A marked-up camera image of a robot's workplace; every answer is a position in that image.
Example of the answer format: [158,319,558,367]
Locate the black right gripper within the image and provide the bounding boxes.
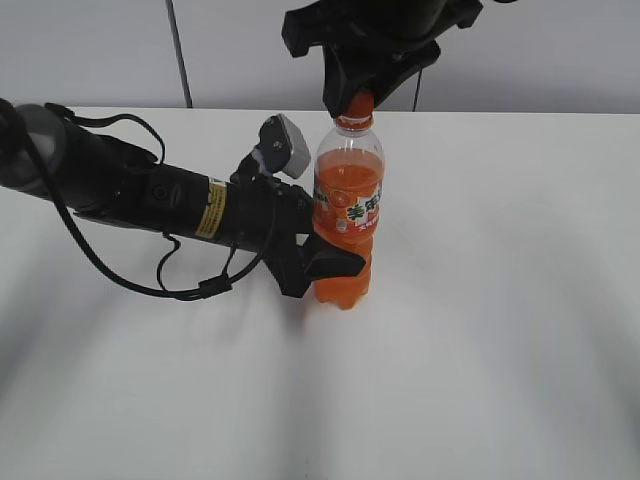
[282,1,483,119]

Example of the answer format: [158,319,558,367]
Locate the orange soda plastic bottle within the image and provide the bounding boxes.
[313,115,385,310]

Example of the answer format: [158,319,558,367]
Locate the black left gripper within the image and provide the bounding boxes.
[219,172,367,298]

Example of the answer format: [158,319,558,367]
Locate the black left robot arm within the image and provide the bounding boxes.
[1,102,366,302]

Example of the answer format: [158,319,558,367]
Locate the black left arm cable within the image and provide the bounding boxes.
[0,99,281,303]

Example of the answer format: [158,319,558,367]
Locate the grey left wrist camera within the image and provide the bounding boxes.
[251,113,311,180]

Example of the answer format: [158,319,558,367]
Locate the orange bottle cap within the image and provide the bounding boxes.
[344,89,375,120]

